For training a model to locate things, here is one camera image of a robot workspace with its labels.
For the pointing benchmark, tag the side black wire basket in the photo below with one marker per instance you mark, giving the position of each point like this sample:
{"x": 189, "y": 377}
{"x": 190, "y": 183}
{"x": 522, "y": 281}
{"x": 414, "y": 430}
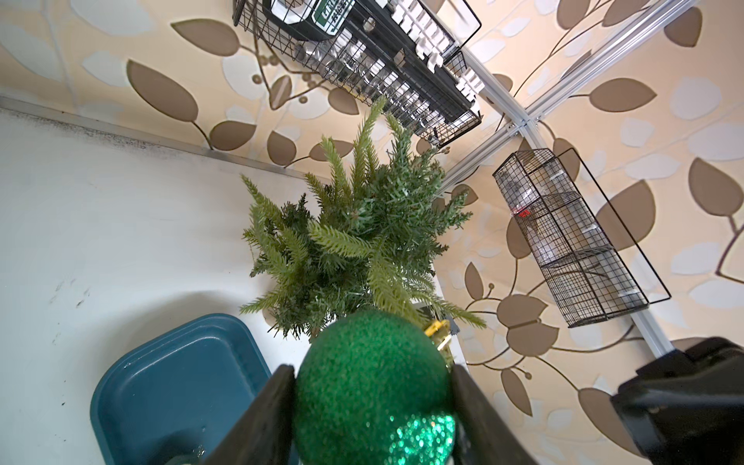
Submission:
{"x": 579, "y": 249}

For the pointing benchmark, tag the teal plastic tray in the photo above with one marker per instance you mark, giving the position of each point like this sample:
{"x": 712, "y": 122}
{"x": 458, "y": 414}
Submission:
{"x": 178, "y": 394}

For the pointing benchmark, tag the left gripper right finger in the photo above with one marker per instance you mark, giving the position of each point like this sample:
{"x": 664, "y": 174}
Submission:
{"x": 481, "y": 435}

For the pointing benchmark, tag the small green christmas tree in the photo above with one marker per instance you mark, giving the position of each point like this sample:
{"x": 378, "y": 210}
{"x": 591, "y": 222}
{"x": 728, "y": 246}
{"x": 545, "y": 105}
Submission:
{"x": 373, "y": 243}

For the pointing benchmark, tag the green glitter ball ornament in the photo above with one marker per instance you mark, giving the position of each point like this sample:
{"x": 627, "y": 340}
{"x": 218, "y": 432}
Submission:
{"x": 373, "y": 389}

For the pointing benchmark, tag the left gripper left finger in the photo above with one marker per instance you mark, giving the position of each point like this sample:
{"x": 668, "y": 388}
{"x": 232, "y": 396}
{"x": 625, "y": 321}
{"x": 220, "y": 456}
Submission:
{"x": 264, "y": 433}

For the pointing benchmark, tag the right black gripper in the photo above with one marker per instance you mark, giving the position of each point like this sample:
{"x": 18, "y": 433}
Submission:
{"x": 687, "y": 407}

